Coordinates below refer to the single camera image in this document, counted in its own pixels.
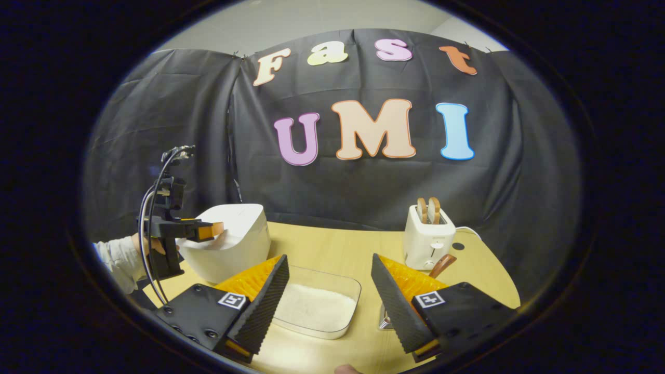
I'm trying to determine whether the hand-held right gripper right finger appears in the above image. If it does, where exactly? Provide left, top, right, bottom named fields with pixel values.
left=370, top=253, right=520, bottom=363

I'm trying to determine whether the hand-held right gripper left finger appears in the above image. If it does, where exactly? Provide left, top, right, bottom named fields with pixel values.
left=155, top=255, right=290, bottom=363

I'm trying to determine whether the white rice cooker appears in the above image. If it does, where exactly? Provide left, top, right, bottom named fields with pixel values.
left=177, top=204, right=272, bottom=285

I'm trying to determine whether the heap of white rice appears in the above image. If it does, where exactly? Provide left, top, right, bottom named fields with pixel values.
left=274, top=283, right=358, bottom=333

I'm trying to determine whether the brown wooden spoon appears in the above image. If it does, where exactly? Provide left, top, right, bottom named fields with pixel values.
left=429, top=253, right=458, bottom=279

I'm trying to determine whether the clear plastic container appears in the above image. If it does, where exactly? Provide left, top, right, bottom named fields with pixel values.
left=270, top=265, right=362, bottom=340

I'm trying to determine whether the white toaster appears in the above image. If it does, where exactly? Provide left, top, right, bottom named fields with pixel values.
left=403, top=204, right=457, bottom=271

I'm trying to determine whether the black backdrop cloth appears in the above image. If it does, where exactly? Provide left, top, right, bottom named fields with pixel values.
left=83, top=29, right=580, bottom=302

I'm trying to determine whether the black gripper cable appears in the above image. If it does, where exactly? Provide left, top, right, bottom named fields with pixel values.
left=138, top=145, right=197, bottom=306

